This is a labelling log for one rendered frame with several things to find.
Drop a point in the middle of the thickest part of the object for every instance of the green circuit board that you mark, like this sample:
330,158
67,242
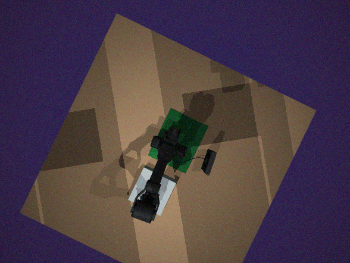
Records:
191,135

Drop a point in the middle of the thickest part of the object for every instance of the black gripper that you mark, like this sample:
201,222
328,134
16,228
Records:
181,150

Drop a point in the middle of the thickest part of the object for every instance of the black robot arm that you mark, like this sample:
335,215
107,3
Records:
146,208

